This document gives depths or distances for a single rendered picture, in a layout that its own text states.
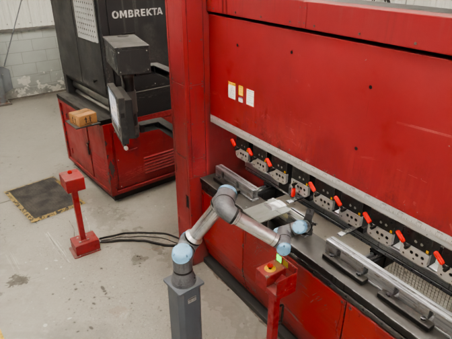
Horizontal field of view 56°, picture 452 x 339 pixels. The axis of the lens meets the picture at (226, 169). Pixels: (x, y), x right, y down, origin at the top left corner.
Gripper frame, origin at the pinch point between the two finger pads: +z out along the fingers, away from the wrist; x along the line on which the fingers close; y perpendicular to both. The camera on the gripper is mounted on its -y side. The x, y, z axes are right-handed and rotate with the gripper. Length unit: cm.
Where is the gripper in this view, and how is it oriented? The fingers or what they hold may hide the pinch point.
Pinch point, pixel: (311, 222)
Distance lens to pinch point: 276.7
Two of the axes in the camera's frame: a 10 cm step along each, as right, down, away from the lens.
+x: 9.0, 1.9, -3.8
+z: 3.7, 0.9, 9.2
